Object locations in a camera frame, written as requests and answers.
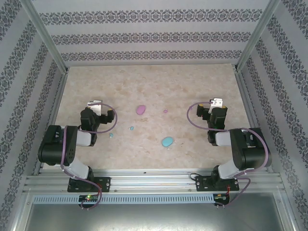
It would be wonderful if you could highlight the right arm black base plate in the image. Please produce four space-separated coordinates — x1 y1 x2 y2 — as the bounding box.
194 175 240 193

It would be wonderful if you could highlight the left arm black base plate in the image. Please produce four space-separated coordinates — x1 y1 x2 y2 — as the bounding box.
67 177 111 193

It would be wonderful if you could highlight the grey sheet metal panel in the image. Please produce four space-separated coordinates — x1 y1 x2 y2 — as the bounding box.
14 191 296 231

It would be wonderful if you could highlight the aluminium mounting rail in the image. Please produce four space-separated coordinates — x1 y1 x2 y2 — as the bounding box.
24 168 283 193

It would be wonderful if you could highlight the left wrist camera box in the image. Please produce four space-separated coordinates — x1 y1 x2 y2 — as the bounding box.
86 100 103 117

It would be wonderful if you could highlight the aluminium side rail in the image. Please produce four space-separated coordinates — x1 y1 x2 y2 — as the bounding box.
235 71 275 174
33 71 69 175

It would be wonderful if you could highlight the white slotted cable duct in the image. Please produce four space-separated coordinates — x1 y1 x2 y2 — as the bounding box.
32 194 215 205

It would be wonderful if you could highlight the aluminium frame post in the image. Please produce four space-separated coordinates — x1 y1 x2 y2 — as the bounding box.
234 0 281 72
20 0 69 73

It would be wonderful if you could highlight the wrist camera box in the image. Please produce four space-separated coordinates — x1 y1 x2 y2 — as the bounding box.
208 97 224 114
86 100 103 117

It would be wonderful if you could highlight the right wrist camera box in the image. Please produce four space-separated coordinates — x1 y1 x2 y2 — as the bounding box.
208 97 224 114

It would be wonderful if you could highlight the blue earbud charging case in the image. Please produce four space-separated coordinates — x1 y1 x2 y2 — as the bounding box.
161 136 174 148

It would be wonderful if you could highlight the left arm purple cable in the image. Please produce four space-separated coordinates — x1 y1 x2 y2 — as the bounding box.
60 102 118 210

